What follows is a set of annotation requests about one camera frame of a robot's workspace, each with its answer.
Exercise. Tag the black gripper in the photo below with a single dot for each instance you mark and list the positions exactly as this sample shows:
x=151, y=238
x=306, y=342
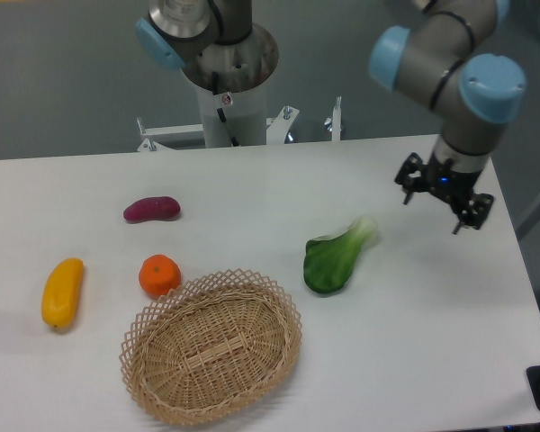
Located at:
x=451, y=175

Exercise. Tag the green bok choy vegetable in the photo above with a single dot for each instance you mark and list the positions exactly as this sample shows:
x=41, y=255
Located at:
x=330, y=260

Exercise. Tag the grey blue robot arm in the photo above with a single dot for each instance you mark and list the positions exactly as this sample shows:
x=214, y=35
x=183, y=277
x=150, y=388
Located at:
x=228, y=59

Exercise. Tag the woven wicker basket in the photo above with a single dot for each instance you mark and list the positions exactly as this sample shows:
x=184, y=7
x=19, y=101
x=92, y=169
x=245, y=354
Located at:
x=211, y=347

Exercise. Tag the orange tangerine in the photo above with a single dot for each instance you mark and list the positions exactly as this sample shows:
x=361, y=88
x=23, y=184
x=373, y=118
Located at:
x=158, y=275

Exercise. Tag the purple sweet potato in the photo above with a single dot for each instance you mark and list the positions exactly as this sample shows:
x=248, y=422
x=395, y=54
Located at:
x=161, y=208

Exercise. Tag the yellow mango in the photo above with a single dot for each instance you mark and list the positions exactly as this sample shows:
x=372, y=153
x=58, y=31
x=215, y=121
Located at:
x=61, y=293

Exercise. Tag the white metal base frame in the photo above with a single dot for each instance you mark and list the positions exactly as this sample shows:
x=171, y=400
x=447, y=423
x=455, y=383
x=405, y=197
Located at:
x=279, y=130

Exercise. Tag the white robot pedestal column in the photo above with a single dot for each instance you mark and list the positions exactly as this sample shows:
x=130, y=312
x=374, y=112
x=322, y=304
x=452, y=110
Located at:
x=232, y=119

